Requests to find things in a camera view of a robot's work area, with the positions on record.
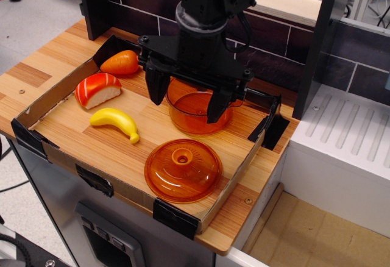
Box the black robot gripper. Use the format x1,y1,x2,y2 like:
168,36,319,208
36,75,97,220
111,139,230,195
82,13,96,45
138,1,254,124

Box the cardboard fence with black tape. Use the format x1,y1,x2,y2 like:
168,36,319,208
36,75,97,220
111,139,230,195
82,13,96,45
11,36,298,252

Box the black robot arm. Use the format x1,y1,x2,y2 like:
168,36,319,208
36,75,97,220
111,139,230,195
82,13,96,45
138,0,256,123

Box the black vertical post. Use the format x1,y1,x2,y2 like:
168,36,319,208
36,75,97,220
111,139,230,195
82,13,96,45
80,0,115,40
292,0,346,119

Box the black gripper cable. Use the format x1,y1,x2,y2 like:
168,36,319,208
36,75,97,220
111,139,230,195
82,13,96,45
224,12,254,54

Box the salmon sushi toy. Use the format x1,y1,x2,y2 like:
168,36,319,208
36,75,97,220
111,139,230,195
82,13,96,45
74,73,122,109

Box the yellow toy banana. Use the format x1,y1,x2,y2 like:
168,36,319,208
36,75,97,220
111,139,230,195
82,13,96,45
90,108,140,144

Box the black vertical post left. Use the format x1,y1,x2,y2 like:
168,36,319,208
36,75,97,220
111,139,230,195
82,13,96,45
80,0,115,40

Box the black vertical post right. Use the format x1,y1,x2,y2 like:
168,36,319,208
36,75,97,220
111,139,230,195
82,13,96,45
292,0,346,119

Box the orange toy carrot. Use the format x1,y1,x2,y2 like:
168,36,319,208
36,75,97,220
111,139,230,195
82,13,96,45
100,50,139,75

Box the orange transparent pot lid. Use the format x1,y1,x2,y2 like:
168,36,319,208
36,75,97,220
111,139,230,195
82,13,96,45
144,139,223,204

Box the grey toy oven front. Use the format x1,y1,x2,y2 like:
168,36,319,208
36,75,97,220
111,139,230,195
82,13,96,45
75,202,146,266

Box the orange transparent pot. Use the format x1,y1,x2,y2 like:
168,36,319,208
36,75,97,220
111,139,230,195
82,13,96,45
165,78,243,135

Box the white dish drainer sink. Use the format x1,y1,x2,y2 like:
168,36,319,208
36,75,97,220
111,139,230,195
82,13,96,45
281,85,389,236

